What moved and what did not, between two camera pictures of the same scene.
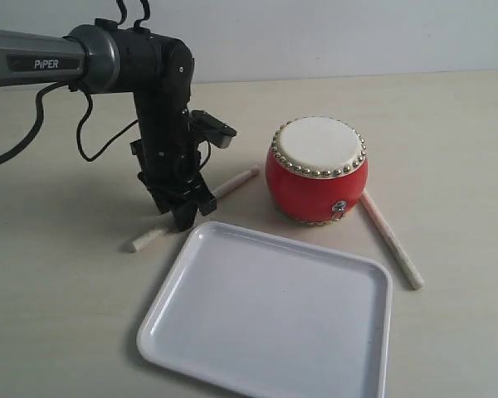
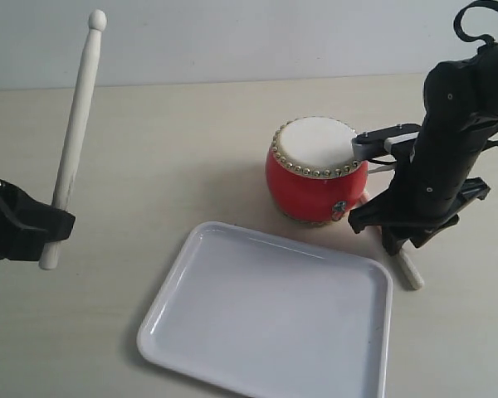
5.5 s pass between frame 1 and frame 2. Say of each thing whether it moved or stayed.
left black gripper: moved
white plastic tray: stayed
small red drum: stayed
